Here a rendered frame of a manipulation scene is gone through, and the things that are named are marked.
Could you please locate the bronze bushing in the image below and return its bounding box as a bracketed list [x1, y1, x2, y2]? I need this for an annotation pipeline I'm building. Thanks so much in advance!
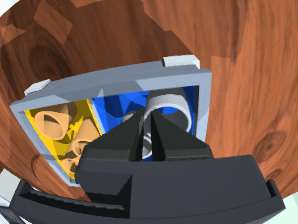
[34, 102, 77, 140]
[72, 116, 101, 157]
[62, 139, 80, 174]

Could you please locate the steel bushing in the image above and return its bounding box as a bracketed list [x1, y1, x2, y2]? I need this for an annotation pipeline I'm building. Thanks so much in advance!
[143, 87, 191, 137]
[121, 111, 152, 159]

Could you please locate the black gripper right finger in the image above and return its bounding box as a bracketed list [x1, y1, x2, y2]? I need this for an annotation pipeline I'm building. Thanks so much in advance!
[151, 109, 214, 161]

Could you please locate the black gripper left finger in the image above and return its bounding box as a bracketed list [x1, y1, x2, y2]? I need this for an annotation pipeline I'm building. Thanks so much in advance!
[79, 107, 144, 161]

